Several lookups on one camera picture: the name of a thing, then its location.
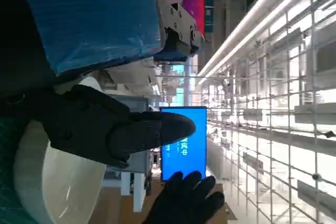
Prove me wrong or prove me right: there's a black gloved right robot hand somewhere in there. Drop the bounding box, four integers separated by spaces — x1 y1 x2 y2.
144 170 226 224

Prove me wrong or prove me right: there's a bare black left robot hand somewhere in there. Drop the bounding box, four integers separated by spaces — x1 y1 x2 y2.
0 0 206 169

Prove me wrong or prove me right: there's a white square plate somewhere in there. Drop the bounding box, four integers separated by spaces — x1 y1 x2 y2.
12 76 106 224

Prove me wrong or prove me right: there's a blue monitor screen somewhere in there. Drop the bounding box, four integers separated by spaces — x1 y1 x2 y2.
159 106 208 182

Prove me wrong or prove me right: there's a white table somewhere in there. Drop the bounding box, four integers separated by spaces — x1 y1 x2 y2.
104 167 148 212

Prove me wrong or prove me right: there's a teal hanging banner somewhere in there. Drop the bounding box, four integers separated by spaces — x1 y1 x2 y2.
204 0 215 34

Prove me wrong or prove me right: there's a white ceiling light strip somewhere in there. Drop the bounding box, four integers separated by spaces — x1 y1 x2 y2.
196 0 325 79

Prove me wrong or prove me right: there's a green cutting mat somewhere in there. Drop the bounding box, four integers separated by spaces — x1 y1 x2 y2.
0 118 35 224

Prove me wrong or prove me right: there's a white wire ceiling grid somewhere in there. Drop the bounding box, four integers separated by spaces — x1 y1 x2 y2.
154 0 336 224

